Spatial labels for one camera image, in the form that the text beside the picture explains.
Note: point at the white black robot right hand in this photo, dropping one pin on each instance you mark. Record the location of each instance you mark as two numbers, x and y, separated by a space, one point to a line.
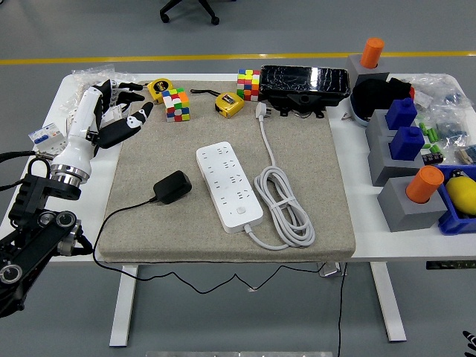
471 344

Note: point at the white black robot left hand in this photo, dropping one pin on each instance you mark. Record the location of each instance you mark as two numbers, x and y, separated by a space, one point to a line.
80 126

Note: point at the black plug adapter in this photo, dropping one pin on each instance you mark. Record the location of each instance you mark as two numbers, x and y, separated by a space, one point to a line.
173 187

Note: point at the white power strip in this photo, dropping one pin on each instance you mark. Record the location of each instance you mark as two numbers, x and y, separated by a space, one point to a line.
230 189

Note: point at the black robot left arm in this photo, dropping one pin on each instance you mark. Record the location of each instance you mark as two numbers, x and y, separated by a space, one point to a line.
33 238

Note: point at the white blue circuit breaker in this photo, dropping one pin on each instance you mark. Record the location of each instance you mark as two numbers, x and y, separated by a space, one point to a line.
44 141

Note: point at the clear bag of metal nuts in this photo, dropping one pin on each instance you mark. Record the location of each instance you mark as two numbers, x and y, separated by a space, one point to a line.
83 76

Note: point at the black table control panel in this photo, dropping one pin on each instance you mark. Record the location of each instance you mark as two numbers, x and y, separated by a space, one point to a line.
450 265

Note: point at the yellow tape measure round label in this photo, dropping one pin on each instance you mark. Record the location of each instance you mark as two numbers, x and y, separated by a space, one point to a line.
160 88

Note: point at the multicolour puzzle cube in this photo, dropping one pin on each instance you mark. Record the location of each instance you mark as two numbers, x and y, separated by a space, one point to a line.
176 106
248 85

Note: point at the blue plastic bin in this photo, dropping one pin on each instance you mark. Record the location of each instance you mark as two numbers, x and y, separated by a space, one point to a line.
455 223

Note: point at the grey block holder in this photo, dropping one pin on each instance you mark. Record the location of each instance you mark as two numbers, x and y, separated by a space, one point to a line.
383 167
355 70
401 215
375 128

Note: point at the yellow toy fruit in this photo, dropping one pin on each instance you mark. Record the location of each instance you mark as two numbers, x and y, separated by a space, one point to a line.
463 195

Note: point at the white table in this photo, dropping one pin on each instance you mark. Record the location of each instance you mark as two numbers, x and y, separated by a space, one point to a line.
372 230

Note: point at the orange cylinder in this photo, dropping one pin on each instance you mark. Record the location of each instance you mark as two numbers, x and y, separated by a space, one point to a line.
372 52
424 184

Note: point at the black office chair base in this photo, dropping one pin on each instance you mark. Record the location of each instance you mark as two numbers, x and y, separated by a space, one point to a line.
206 7

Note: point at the clear bag brown parts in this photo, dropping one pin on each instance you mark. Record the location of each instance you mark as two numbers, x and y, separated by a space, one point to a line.
468 154

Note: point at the small dark box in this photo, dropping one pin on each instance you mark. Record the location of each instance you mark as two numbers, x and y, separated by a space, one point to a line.
432 158

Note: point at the blue block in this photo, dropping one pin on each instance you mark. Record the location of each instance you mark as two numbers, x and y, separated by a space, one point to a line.
401 113
407 143

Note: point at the green battery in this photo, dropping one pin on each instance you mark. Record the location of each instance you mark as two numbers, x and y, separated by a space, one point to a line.
423 127
429 134
436 135

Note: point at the clear bag blue parts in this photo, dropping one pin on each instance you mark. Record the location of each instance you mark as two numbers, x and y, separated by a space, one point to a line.
451 128

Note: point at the grey-brown mat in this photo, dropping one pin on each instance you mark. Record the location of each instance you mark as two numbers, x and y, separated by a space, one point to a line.
297 148

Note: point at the black cracked box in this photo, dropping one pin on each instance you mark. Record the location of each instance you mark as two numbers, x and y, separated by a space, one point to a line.
303 83

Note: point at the white blue round device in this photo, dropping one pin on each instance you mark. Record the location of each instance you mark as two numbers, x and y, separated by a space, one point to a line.
359 117

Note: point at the clear plastic parts bag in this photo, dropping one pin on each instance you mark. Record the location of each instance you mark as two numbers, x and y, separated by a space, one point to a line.
439 89

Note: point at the small metal clip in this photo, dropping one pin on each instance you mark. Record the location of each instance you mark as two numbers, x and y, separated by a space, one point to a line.
346 116

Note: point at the black cap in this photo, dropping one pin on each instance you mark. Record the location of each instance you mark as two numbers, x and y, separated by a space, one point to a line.
372 94

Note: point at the white wall socket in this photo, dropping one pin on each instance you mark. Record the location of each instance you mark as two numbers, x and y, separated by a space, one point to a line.
70 122
115 113

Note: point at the silver table bracket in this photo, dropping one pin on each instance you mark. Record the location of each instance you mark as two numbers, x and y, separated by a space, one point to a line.
331 269

